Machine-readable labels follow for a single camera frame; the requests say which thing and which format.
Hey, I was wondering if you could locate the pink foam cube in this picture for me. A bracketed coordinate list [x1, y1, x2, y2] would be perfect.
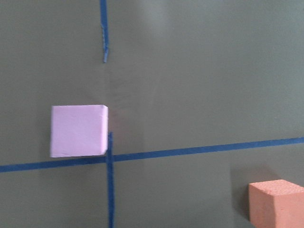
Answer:
[50, 105, 108, 158]

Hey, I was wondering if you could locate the orange foam cube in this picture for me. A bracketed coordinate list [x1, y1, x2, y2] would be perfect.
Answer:
[248, 180, 304, 228]

